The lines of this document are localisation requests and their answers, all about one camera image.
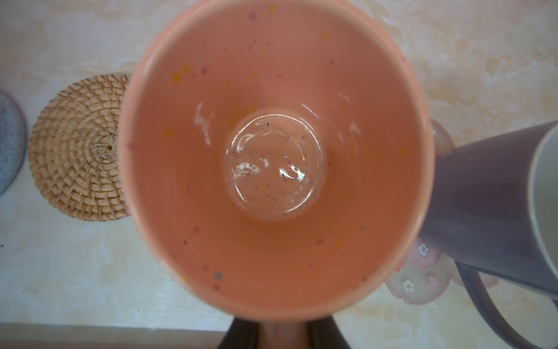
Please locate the peach orange mug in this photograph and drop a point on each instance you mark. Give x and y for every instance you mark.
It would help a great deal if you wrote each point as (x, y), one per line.
(277, 158)

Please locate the translucent white tray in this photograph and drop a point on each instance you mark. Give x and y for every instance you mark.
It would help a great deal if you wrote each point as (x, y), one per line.
(15, 335)

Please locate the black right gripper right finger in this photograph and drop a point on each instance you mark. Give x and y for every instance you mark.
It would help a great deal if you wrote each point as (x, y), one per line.
(324, 334)

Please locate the round grey felt coaster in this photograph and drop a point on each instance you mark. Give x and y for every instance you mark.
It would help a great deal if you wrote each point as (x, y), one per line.
(13, 140)

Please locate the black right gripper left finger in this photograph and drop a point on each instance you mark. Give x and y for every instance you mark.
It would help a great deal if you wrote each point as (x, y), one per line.
(242, 334)

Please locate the round woven rattan coaster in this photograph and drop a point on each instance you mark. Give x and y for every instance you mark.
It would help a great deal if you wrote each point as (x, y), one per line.
(73, 149)

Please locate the white lilac handled mug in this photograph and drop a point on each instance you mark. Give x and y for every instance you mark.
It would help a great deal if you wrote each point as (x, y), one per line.
(494, 211)

